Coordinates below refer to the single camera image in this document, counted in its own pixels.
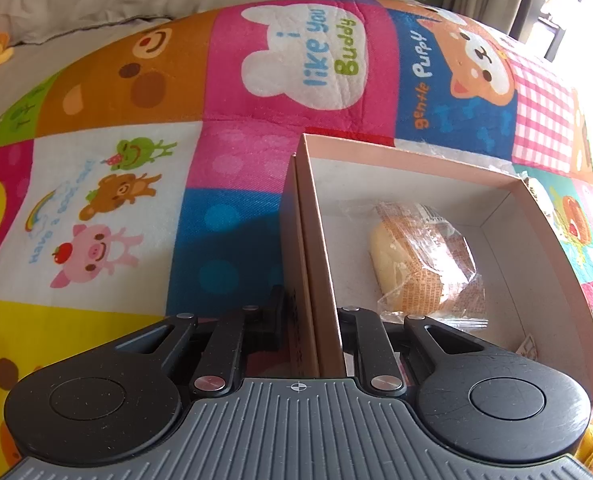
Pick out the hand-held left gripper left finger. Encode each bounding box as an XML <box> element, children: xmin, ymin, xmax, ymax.
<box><xmin>112</xmin><ymin>285</ymin><xmax>288</xmax><ymax>397</ymax></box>

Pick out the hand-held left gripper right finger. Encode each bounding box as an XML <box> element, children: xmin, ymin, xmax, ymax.
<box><xmin>337</xmin><ymin>305</ymin><xmax>483</xmax><ymax>400</ymax></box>

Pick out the pink cardboard box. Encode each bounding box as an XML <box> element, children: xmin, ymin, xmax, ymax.
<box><xmin>279</xmin><ymin>132</ymin><xmax>593</xmax><ymax>411</ymax></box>

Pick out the wrapped bread bun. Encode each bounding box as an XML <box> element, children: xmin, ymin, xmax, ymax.
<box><xmin>368</xmin><ymin>201</ymin><xmax>488</xmax><ymax>332</ymax></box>

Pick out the small white paper tag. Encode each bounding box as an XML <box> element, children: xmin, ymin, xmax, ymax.
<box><xmin>519</xmin><ymin>336</ymin><xmax>542</xmax><ymax>361</ymax></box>

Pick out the colourful cartoon printed blanket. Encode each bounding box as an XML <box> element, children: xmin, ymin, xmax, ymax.
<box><xmin>0</xmin><ymin>0</ymin><xmax>593</xmax><ymax>476</ymax></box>

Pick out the black chair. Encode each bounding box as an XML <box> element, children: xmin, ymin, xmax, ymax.
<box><xmin>537</xmin><ymin>9</ymin><xmax>566</xmax><ymax>63</ymax></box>

